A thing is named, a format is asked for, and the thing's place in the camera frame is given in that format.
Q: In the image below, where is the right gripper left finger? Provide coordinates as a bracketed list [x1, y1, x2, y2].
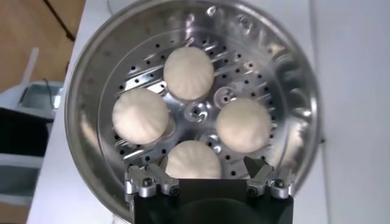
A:
[124, 163, 180, 202]

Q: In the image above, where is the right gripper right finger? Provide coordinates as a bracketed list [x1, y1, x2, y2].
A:
[243, 156, 296, 200]

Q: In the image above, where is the white steamed baozi bun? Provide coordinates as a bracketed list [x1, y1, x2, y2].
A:
[112, 88, 170, 145]
[215, 97, 272, 154]
[164, 139, 222, 180]
[163, 46, 215, 102]

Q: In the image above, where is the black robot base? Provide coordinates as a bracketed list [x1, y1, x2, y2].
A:
[0, 108, 54, 158]

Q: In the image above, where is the stainless steel steamer basket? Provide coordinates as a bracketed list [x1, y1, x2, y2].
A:
[64, 0, 322, 224]

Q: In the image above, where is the grey open box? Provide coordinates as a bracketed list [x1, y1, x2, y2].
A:
[16, 81, 65, 118]

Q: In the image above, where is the black floor cable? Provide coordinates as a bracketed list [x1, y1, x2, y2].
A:
[42, 0, 76, 42]

